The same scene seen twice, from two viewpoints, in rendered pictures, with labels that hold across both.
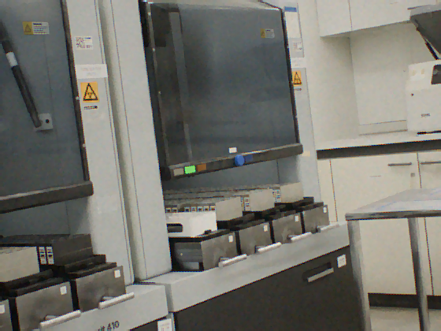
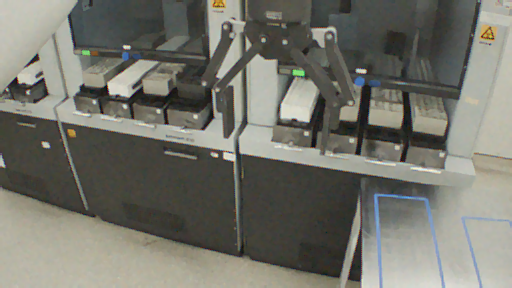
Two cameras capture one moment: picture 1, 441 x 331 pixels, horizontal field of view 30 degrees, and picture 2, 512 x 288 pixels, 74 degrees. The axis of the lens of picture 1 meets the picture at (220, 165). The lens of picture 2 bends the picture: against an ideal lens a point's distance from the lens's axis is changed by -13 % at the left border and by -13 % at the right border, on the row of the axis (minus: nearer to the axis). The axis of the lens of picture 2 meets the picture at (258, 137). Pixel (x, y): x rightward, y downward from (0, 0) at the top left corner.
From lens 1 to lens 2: 1.84 m
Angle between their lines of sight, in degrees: 69
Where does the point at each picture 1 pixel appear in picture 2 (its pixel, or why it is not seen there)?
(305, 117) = (485, 70)
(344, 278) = not seen: hidden behind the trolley
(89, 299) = (174, 121)
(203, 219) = (294, 110)
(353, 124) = not seen: outside the picture
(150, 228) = (258, 97)
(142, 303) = (212, 138)
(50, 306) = (151, 115)
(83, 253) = (197, 95)
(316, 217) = (425, 156)
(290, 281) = not seen: hidden behind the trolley
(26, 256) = (160, 84)
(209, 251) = (280, 132)
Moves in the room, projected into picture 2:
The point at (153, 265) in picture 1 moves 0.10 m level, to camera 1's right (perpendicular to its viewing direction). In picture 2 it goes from (257, 119) to (268, 132)
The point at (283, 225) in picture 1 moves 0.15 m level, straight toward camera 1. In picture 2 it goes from (376, 146) to (337, 155)
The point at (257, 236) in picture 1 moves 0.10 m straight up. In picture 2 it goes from (338, 142) to (342, 116)
